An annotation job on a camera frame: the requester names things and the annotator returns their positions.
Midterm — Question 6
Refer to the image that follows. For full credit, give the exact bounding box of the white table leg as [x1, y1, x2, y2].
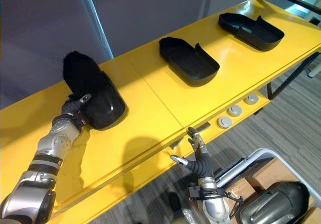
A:
[307, 55, 321, 78]

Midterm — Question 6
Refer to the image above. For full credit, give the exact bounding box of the grey round part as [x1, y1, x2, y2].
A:
[227, 105, 243, 117]
[244, 94, 259, 105]
[217, 116, 232, 129]

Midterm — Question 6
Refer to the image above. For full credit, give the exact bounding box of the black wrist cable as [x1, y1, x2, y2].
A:
[220, 190, 244, 220]

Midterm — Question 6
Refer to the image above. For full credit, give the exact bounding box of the brown cardboard box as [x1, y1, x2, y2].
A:
[245, 158, 296, 192]
[225, 177, 257, 221]

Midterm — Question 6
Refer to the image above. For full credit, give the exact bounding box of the yellow shelf unit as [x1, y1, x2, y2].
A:
[0, 0, 321, 224]

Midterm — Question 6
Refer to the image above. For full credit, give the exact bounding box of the white plastic bin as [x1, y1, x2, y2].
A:
[213, 148, 321, 224]

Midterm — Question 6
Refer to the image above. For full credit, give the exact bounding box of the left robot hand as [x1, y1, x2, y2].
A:
[61, 93, 92, 119]

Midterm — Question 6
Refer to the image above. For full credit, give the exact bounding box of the black plastic housing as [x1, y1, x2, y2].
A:
[62, 51, 129, 131]
[239, 181, 311, 224]
[218, 12, 285, 51]
[159, 36, 221, 88]

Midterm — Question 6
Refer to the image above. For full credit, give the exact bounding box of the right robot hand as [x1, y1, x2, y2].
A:
[170, 126, 214, 179]

